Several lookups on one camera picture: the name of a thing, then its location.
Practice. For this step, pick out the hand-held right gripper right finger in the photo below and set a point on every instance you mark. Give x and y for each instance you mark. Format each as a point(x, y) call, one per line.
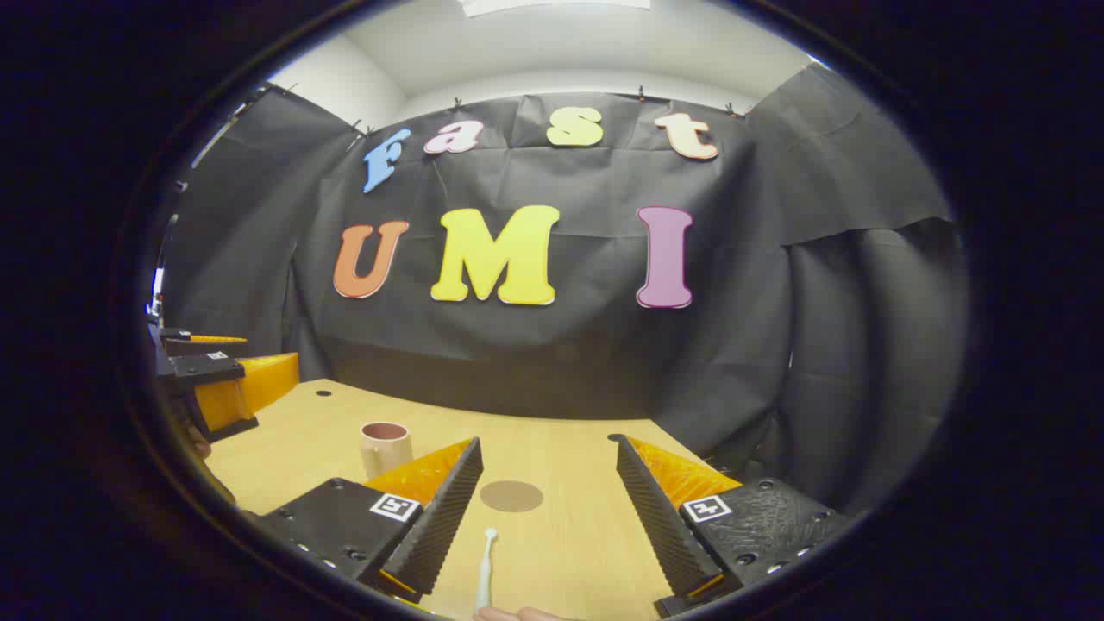
point(660, 517)

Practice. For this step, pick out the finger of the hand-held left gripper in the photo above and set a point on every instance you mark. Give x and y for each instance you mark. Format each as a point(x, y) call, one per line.
point(216, 371)
point(203, 348)

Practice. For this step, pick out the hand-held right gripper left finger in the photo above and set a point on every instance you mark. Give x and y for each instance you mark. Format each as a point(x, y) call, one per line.
point(444, 509)

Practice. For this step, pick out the round brown coaster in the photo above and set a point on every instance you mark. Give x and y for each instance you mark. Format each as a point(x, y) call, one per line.
point(511, 496)

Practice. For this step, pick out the pale green toothbrush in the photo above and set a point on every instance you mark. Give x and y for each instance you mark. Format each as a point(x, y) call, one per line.
point(486, 573)

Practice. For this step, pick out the beige cup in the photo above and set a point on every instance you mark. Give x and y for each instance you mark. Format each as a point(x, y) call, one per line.
point(384, 457)

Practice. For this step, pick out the wooden desktop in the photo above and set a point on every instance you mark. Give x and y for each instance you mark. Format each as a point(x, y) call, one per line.
point(552, 552)

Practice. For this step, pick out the black backdrop cloth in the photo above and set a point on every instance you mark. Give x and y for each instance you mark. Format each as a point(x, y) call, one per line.
point(586, 345)

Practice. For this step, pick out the ceiling light panel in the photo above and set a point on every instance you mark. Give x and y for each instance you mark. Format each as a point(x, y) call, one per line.
point(552, 5)

